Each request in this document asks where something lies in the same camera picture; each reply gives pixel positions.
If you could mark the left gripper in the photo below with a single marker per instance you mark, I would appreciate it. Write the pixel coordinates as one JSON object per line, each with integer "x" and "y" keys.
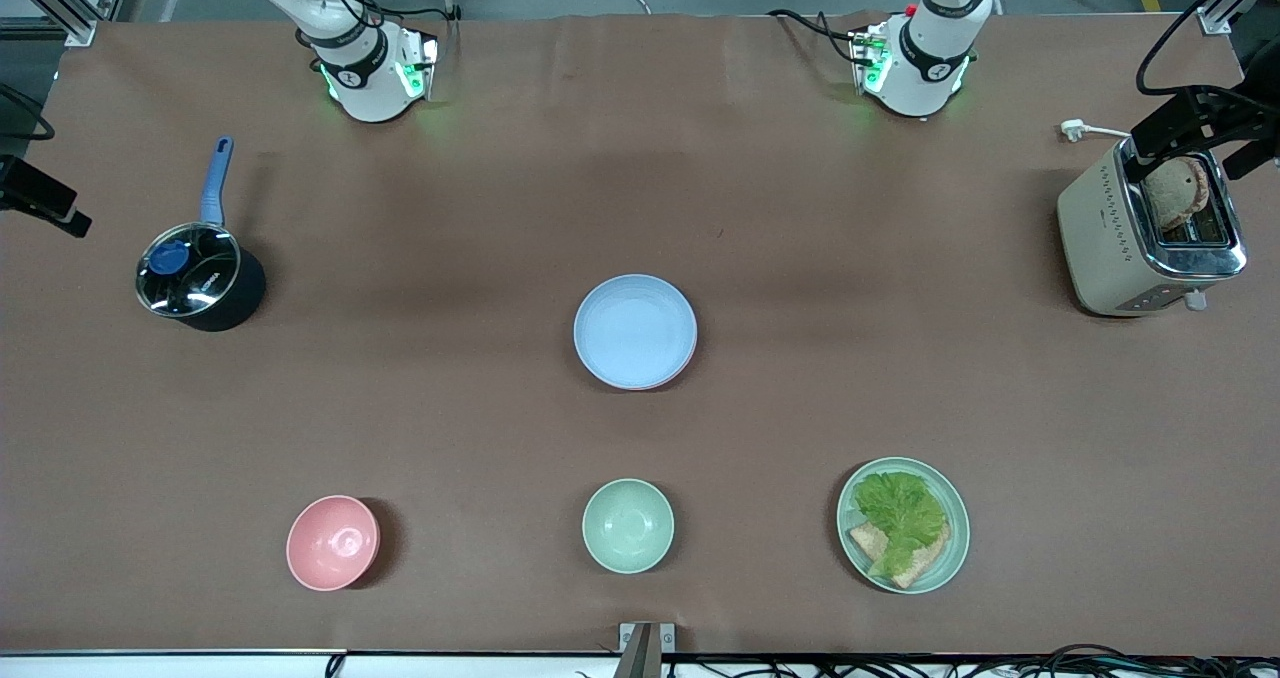
{"x": 1222, "y": 110}

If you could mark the wide shallow pink bowl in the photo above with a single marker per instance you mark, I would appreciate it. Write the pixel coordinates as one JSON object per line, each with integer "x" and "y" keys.
{"x": 689, "y": 362}

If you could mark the wide shallow blue bowl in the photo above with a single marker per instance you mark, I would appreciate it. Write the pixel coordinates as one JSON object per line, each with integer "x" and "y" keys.
{"x": 635, "y": 330}

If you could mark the brown toast slice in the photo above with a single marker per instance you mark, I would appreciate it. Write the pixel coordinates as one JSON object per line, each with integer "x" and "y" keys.
{"x": 1170, "y": 193}

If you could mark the beige and chrome toaster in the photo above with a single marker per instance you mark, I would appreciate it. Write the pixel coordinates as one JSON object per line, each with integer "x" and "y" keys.
{"x": 1100, "y": 228}

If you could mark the glass lid with blue knob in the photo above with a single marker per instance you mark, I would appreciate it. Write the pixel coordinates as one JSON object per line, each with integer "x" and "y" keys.
{"x": 205, "y": 273}

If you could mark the small deep pink bowl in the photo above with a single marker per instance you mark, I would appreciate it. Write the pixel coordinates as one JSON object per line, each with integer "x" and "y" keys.
{"x": 332, "y": 543}

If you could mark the green plate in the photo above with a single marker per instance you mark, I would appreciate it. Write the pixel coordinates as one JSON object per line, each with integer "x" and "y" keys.
{"x": 955, "y": 528}

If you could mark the white table edge strip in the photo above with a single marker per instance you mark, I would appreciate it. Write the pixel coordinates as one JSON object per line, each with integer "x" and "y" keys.
{"x": 150, "y": 668}

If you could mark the green lettuce leaf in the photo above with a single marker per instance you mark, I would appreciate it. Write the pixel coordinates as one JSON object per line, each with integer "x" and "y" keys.
{"x": 900, "y": 513}

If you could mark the brown bread slice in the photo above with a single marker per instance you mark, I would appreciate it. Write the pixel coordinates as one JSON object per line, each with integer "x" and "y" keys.
{"x": 868, "y": 540}

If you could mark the small deep green bowl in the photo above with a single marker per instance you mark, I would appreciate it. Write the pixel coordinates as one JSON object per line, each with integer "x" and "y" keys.
{"x": 628, "y": 526}

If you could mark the grey metal bracket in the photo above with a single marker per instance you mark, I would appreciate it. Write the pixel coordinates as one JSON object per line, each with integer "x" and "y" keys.
{"x": 640, "y": 653}

